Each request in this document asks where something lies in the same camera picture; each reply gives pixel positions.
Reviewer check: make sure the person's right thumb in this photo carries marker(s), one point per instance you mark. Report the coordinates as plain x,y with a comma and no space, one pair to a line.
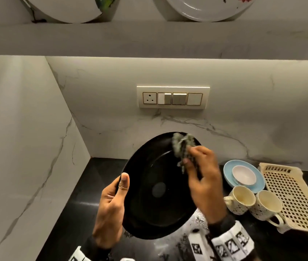
190,169

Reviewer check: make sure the white plate with green print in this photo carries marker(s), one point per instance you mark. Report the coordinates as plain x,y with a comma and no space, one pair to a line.
67,8

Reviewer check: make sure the person's left hand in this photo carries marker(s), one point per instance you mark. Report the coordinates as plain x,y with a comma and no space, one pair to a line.
110,214

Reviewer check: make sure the light blue saucer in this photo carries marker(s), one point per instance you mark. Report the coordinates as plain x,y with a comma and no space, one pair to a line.
228,173

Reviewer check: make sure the grey cleaning cloth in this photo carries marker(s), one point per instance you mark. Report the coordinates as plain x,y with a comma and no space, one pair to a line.
181,146

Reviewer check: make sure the person's left forearm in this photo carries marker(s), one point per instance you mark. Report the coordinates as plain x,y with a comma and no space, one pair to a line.
95,251

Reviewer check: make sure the white wall switch panel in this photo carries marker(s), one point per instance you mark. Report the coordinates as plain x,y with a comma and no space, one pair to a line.
173,97

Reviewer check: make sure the white left wrist marker band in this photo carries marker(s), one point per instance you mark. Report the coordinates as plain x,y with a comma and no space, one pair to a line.
75,255

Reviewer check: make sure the person's left thumb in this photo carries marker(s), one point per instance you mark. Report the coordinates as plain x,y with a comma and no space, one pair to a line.
123,184

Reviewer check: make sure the small white bowl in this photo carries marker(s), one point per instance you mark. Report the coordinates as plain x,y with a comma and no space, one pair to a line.
244,175

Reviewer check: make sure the black round plate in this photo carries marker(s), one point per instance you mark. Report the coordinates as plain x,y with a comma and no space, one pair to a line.
154,192

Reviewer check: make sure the white plate with red flower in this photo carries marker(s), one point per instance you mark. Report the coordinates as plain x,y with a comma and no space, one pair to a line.
205,8

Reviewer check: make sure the person's right hand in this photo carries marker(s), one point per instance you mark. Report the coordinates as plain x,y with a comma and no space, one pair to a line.
207,192

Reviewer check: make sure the person's right forearm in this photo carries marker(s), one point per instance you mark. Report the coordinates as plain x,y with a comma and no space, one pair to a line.
221,228

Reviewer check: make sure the white marble shelf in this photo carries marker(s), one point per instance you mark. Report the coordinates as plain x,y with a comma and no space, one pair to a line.
154,39

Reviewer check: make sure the cream plastic perforated tray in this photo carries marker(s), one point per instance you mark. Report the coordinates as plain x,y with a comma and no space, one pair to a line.
292,198

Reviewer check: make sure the white wrist marker band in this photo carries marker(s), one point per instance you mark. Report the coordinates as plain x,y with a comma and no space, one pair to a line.
232,244
75,255

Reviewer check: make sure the white speckled cup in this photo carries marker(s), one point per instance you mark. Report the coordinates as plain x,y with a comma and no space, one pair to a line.
239,202
266,207

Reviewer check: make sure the white right wrist marker band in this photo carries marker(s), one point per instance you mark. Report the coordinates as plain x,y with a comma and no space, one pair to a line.
232,244

